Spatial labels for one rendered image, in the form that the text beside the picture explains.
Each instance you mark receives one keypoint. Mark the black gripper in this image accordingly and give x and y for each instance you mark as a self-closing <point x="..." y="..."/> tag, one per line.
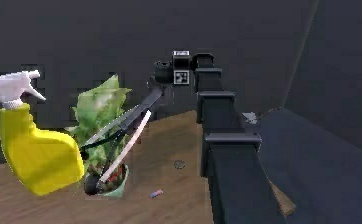
<point x="155" y="90"/>

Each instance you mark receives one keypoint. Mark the yellow spray bottle white trigger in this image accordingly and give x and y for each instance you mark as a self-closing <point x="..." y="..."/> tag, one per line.
<point x="39" y="140"/>

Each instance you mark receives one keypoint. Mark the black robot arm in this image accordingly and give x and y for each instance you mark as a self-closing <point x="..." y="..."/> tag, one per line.
<point x="232" y="150"/>

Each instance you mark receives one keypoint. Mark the brown wooden dining table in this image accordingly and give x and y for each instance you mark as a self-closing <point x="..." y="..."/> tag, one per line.
<point x="149" y="173"/>

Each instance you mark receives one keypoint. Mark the green house plant in pot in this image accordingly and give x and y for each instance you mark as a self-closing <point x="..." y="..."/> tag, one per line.
<point x="100" y="116"/>

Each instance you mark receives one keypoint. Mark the small blue pink object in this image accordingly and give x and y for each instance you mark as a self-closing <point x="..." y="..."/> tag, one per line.
<point x="156" y="193"/>

